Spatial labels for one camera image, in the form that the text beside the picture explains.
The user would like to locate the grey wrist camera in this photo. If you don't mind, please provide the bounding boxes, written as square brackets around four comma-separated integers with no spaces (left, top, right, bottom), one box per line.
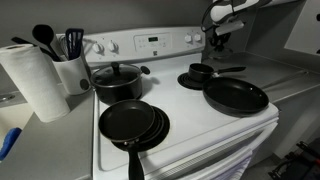
[214,19,246,37]

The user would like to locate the grey counter with sink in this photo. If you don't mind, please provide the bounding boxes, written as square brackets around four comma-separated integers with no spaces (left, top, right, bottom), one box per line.
[0,83,96,180]

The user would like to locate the large black frying pan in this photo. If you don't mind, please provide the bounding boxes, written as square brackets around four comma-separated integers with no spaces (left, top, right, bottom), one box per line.
[202,77,270,118]

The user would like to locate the wire whisk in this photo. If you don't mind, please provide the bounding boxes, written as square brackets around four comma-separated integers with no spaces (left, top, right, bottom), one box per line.
[56,34,71,61]

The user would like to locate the white striped dish towel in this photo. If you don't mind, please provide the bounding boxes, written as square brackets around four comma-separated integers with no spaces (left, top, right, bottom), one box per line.
[186,148,254,180]

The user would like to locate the large black two-handled pot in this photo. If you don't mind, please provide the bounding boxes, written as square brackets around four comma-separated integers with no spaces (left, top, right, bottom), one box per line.
[79,64,151,106]

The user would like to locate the black ladle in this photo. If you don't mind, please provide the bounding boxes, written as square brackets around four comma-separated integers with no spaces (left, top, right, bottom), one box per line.
[32,24,63,63]

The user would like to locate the white electric stove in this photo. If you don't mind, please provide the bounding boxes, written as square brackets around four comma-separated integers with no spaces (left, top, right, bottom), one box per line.
[56,26,280,180]

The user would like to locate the small glass pot lid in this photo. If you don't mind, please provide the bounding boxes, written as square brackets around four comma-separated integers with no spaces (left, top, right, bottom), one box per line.
[208,46,234,62]

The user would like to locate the blue slotted spatula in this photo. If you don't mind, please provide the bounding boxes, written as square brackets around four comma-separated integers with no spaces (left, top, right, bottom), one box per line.
[65,28,85,62]

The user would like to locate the white paper towel roll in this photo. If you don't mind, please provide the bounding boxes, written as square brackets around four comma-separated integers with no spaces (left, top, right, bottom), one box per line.
[0,44,72,124]

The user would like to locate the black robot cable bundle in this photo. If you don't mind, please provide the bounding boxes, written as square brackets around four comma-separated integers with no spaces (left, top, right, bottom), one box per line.
[200,0,234,33]

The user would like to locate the white utensil holder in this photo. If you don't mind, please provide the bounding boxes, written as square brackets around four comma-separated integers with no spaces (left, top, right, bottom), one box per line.
[52,54,92,97]

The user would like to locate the large glass pot lid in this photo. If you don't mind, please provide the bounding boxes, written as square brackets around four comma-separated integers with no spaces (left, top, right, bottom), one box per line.
[90,62,143,88]

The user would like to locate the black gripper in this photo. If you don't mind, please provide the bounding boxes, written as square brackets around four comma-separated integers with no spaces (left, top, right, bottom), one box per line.
[208,31,232,54]

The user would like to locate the black metal floor frame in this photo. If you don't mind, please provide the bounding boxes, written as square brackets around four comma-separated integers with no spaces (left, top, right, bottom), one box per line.
[268,141,320,180]

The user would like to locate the cream kitchen sink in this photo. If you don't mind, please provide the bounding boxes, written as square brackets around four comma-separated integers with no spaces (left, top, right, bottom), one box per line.
[0,101,34,144]

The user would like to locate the small black coil burner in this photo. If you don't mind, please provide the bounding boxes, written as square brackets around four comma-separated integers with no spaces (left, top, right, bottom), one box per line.
[177,73,206,92]

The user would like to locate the blue plastic object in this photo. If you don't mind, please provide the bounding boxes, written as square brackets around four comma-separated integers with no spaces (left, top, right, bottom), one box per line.
[0,127,23,163]

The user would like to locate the black kitchen utensils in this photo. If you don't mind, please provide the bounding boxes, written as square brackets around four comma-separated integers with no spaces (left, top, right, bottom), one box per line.
[11,37,59,63]

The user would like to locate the small black saucepan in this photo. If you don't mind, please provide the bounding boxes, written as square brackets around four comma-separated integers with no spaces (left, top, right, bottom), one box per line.
[187,63,247,84]

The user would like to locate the small black frying pan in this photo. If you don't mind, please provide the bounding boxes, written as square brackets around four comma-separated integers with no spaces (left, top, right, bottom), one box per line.
[98,99,156,180]

